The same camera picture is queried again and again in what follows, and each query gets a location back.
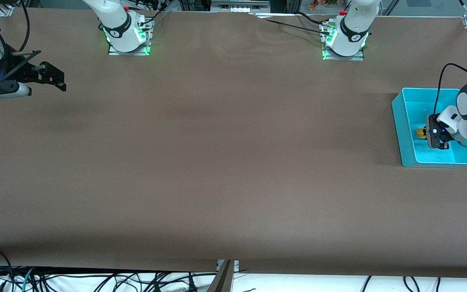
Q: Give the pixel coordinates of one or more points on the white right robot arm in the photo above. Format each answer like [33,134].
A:
[116,20]

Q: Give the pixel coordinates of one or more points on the teal plastic bin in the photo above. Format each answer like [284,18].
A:
[412,117]

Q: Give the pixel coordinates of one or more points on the metal rack frame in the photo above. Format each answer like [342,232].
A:
[241,3]

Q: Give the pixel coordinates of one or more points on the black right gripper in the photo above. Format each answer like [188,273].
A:
[13,69]

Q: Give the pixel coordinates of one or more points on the brown table cover sheet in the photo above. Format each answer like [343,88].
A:
[233,182]

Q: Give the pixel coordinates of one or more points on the orange background item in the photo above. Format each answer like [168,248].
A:
[313,5]

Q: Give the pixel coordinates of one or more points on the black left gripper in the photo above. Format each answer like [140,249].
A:
[444,143]

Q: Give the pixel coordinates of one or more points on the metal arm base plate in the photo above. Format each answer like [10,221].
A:
[359,57]
[130,52]

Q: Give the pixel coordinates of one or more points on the white power strip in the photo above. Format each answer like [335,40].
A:
[243,9]

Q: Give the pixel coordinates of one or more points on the dark wooden beam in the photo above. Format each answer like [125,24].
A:
[222,280]

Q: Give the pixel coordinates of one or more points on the metal table edge bracket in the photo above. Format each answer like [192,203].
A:
[236,264]

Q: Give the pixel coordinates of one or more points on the yellow toy beetle car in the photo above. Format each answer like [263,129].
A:
[421,133]

